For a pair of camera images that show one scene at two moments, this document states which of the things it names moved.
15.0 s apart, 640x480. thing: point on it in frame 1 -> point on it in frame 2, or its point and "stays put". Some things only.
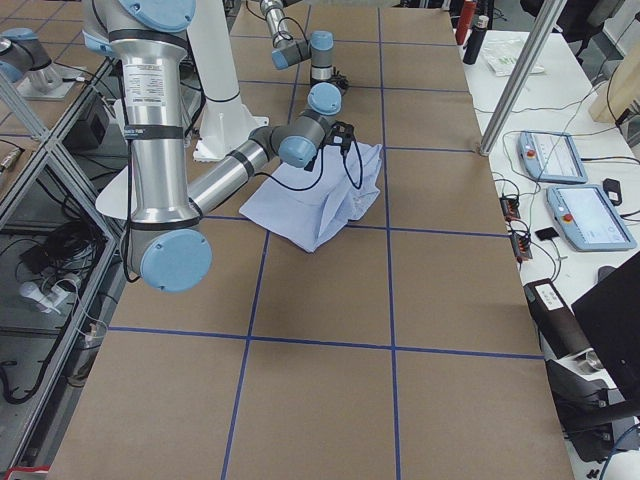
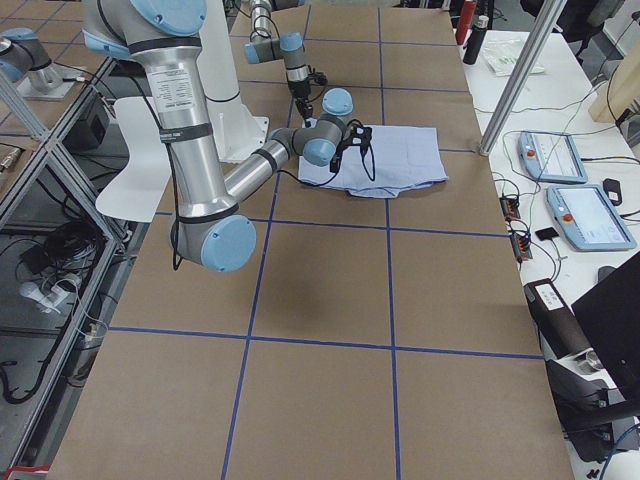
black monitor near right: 610,314 stays put
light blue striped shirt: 306,207 -> 405,159
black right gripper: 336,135 -> 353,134
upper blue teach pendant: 551,157 stays put
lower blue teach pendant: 589,219 stays put
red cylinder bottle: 464,23 stays put
